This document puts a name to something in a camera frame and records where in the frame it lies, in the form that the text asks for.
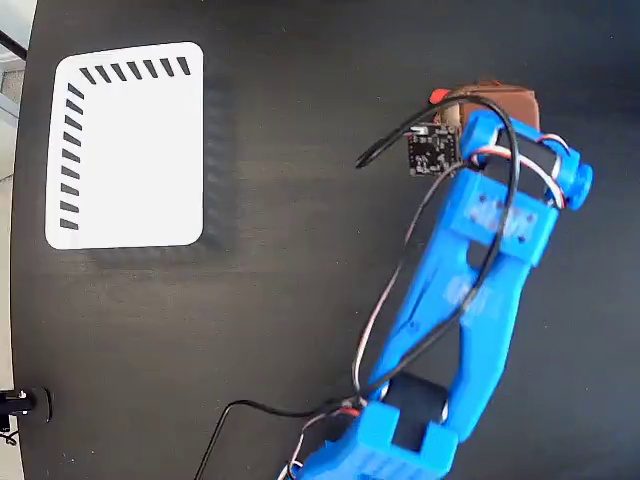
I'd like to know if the red turtle toy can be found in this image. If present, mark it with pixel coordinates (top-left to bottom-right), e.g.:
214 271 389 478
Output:
429 88 464 132

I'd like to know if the white slotted plastic tray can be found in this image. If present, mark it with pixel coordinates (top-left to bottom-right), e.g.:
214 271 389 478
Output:
44 41 205 251

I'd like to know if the black diagonal bar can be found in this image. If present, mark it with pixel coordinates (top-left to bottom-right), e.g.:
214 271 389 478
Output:
0 28 29 60

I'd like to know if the black table clamp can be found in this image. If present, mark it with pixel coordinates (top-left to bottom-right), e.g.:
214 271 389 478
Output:
0 387 54 447

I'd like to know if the black camera cable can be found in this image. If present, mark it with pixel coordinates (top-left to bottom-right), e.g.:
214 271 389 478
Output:
193 94 520 480

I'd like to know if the white red servo wire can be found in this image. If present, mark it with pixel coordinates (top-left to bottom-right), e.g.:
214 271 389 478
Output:
283 130 572 480

